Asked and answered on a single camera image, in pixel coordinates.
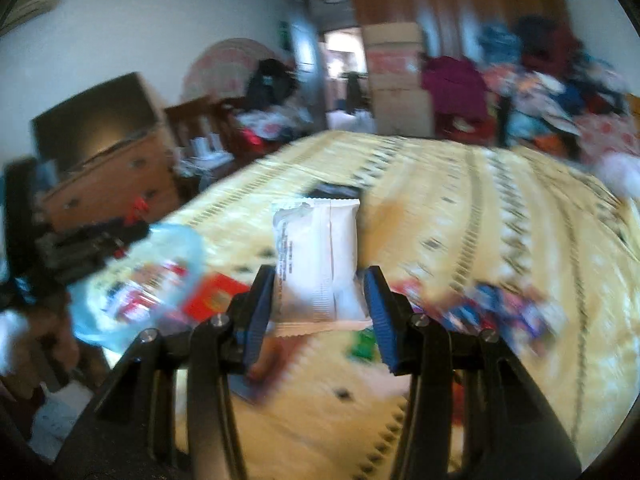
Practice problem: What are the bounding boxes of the plain white snack packet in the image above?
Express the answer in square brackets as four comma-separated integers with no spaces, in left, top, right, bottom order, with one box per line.
[269,197,372,337]

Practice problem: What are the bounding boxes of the person left hand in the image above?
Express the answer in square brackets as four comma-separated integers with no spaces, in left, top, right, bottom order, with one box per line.
[1,307,80,400]

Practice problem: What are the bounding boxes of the glass bowl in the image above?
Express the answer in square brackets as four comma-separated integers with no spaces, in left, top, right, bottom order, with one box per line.
[68,224,205,353]

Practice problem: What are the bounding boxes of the wooden chest of drawers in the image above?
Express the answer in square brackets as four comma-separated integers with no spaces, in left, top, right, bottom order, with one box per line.
[41,130,180,231]

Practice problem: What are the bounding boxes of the orange red cardboard box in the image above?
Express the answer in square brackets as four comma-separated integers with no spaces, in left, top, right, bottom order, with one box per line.
[181,273,250,323]

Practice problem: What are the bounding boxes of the black flat television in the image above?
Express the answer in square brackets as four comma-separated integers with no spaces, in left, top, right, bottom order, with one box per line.
[32,73,158,174]

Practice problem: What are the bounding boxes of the green snack packet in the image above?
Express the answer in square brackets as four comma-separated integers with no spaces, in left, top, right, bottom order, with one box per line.
[346,327,380,363]

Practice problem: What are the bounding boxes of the yellow patterned bed sheet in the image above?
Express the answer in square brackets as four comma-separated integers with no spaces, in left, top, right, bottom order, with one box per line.
[169,131,639,479]

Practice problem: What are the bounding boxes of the dark wooden chair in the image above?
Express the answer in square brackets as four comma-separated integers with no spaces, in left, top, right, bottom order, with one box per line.
[164,96,247,158]

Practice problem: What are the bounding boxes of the black blue carton box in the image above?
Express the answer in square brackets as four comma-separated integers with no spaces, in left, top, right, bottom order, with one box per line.
[302,182,362,200]

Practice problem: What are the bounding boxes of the white purple folded quilt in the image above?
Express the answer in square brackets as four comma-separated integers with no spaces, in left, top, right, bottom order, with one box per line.
[593,152,640,200]

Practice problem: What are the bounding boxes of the stacked cardboard boxes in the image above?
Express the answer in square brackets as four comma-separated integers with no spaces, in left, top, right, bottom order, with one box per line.
[361,22,435,139]

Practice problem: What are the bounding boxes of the pile of clothes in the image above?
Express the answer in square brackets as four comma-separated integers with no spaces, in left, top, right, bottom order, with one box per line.
[421,15,639,165]

